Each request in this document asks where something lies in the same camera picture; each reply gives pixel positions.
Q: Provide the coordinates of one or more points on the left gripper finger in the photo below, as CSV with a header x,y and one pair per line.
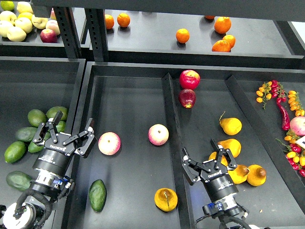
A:
x,y
44,127
88,130

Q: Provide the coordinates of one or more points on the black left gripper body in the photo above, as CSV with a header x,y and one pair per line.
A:
x,y
55,158

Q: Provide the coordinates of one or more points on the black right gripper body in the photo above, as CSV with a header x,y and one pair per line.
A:
x,y
217,183

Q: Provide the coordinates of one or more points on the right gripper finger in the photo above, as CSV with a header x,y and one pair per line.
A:
x,y
189,162
220,152

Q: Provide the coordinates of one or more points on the yellow pear stem up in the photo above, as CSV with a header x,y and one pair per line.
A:
x,y
166,199

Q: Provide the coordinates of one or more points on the dark green avocado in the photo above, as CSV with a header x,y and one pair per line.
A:
x,y
97,195

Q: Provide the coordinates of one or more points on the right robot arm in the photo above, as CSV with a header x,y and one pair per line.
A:
x,y
227,210

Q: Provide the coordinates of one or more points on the green avocado centre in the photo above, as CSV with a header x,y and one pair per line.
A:
x,y
33,148

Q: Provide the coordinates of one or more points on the dark avocado left middle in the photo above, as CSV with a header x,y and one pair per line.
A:
x,y
26,134

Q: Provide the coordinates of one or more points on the yellow pear centre low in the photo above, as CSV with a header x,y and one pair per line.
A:
x,y
239,175

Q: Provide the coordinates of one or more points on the yellow pear low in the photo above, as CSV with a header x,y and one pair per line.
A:
x,y
223,161
239,175
256,176

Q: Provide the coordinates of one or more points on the yellow pear middle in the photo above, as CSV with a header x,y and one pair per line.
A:
x,y
233,144

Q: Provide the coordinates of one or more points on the yellow pear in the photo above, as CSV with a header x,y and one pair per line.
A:
x,y
233,144
231,126

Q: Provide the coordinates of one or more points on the yellow pear left low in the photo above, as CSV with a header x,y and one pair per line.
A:
x,y
223,161

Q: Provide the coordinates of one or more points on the green avocado top left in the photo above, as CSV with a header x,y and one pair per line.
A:
x,y
35,117

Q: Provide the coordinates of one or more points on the green avocado small middle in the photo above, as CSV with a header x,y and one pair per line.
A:
x,y
61,126

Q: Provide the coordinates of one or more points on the green avocado top right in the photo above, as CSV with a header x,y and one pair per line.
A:
x,y
53,111

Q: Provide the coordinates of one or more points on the yellow pear right low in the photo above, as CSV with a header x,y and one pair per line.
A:
x,y
256,176

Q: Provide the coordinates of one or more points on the yellow pear top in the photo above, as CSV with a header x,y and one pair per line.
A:
x,y
231,126

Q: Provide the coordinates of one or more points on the dark avocado bottom left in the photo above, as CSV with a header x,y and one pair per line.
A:
x,y
18,180

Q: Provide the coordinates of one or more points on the pink apple left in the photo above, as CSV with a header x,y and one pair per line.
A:
x,y
109,143

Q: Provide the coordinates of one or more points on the pink apple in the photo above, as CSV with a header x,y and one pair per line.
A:
x,y
158,134
109,143

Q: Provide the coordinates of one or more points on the black tray divider left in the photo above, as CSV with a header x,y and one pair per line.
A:
x,y
175,142

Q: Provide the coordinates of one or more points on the black tray divider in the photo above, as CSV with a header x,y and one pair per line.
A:
x,y
175,142
265,130

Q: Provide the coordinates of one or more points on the pink apple centre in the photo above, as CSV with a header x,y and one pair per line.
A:
x,y
158,134

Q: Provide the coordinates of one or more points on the black left tray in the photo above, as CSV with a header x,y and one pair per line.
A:
x,y
33,83

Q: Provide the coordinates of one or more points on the black tray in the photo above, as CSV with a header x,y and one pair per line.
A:
x,y
128,100
33,83

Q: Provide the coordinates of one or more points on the black centre tray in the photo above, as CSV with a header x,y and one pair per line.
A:
x,y
128,100

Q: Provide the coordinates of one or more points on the black tray divider right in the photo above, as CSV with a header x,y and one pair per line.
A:
x,y
265,130

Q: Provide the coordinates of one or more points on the mixed cherry tomato cluster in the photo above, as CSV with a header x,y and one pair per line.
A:
x,y
294,153

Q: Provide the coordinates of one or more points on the red chili pepper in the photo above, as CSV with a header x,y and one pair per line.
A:
x,y
284,114

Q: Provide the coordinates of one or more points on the dark red apple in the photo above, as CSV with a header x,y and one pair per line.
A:
x,y
187,98

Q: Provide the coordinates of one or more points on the white label card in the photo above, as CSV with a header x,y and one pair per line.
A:
x,y
301,142

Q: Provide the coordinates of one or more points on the pink apple right edge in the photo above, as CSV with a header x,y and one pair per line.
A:
x,y
297,125

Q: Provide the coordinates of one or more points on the orange cherry tomato vine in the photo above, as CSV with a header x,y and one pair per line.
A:
x,y
264,93

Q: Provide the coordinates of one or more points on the red cherry tomato vine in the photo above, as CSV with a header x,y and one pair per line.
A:
x,y
278,91

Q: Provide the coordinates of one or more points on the orange tomato cluster right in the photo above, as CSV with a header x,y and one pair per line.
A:
x,y
295,103

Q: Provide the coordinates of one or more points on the bright red apple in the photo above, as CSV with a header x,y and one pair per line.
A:
x,y
189,79

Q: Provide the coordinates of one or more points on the black upper left shelf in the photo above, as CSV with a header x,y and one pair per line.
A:
x,y
32,46

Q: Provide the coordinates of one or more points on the red apple upper shelf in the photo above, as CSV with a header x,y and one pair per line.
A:
x,y
48,36

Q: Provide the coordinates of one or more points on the pink peach upper shelf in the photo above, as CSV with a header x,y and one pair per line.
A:
x,y
53,25

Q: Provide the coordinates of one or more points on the black perforated post left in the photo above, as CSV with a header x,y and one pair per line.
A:
x,y
66,23

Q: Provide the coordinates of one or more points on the black perforated post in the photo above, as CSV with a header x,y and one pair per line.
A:
x,y
98,34
66,23

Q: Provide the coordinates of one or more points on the black perforated post right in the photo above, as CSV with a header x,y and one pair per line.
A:
x,y
98,34

